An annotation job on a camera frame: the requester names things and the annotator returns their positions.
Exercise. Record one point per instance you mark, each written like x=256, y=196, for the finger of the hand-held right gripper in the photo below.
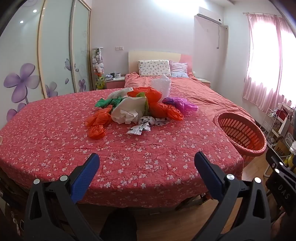
x=277, y=165

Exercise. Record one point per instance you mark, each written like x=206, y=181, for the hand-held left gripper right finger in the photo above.
x=209, y=175

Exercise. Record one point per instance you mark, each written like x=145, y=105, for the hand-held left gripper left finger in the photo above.
x=86, y=175

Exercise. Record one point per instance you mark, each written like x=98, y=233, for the orange plastic laundry basket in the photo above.
x=242, y=136

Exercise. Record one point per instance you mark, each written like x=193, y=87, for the yellow bottle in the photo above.
x=289, y=160

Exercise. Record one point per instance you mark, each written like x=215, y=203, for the red floral tablecloth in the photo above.
x=69, y=148

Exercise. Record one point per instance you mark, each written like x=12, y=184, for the knotted orange plastic bag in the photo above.
x=98, y=118

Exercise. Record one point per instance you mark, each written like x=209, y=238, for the green plastic bag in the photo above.
x=106, y=102

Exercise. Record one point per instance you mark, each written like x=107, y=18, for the crumpled orange plastic bag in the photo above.
x=166, y=111

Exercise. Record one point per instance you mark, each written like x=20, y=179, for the black and white printed bag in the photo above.
x=143, y=124

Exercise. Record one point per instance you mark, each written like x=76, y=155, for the cream white plastic bag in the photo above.
x=129, y=111

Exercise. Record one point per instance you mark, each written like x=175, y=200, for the purple plastic bag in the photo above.
x=179, y=103

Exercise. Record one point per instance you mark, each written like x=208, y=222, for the bed with pink duvet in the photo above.
x=196, y=92

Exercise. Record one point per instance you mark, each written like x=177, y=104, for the thin white plastic bag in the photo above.
x=118, y=93

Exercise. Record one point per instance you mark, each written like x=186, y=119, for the small pink nightstand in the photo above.
x=204, y=81

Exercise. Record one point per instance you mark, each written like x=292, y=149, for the pink curtain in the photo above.
x=263, y=69

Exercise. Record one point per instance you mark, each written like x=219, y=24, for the clear translucent plastic bag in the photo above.
x=161, y=85

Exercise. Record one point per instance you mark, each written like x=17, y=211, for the large orange plastic bag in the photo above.
x=150, y=92

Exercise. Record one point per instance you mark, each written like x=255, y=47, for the plush toy display tube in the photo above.
x=98, y=67

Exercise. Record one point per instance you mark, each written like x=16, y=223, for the pink striped pillow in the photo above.
x=179, y=69

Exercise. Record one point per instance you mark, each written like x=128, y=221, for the floral pillow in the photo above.
x=154, y=68

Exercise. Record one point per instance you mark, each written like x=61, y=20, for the flower print sliding wardrobe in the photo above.
x=53, y=58

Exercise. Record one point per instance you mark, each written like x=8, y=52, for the cream and pink headboard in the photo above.
x=150, y=55

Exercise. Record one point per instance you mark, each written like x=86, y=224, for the white air conditioner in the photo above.
x=209, y=16

